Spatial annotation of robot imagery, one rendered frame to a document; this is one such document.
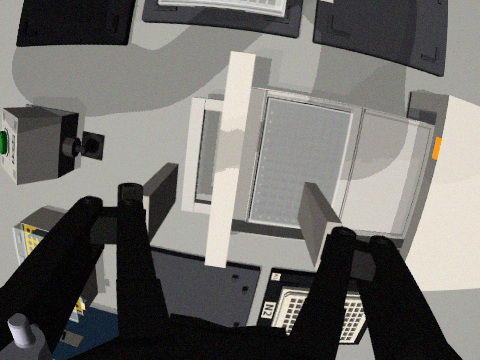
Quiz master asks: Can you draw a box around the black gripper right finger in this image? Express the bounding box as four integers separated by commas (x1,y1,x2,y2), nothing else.
277,182,463,360

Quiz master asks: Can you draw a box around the blue open-top bin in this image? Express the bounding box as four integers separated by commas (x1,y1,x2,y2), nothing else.
52,307,119,360

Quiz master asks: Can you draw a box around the grey bench mat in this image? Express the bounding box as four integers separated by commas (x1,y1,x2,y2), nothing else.
0,0,480,360

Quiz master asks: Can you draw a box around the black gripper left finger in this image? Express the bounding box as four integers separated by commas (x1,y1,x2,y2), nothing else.
0,162,183,360

